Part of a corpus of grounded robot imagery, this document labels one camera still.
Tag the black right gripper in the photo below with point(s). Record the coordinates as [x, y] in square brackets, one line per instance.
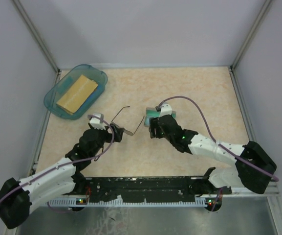
[154, 129]

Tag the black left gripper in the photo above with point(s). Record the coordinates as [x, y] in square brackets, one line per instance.
[110, 136]

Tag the black aviator sunglasses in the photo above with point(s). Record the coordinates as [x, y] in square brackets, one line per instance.
[130, 133]

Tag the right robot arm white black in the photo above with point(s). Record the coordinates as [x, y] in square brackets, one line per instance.
[249, 165]

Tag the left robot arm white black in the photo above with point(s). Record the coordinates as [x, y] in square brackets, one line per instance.
[19, 198]

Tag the grey glasses case green lining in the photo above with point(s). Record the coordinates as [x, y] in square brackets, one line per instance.
[152, 113]

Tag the teal plastic bin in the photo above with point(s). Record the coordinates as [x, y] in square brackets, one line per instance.
[66, 82]

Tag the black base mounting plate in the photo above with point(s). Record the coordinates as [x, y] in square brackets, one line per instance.
[145, 189]

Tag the shiny metal front panel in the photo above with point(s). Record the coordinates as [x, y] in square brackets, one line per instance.
[237, 216]

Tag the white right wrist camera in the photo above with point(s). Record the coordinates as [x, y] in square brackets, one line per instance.
[164, 109]

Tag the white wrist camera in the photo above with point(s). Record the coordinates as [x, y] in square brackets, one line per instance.
[164, 109]
[96, 121]

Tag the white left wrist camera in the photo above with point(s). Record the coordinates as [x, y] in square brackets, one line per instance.
[96, 121]

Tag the aluminium frame post right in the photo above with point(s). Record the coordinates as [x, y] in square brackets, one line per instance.
[251, 34]

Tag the aluminium frame post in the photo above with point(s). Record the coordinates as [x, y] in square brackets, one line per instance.
[36, 35]
[251, 34]

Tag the aluminium frame post left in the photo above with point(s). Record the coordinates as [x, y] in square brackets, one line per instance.
[36, 35]

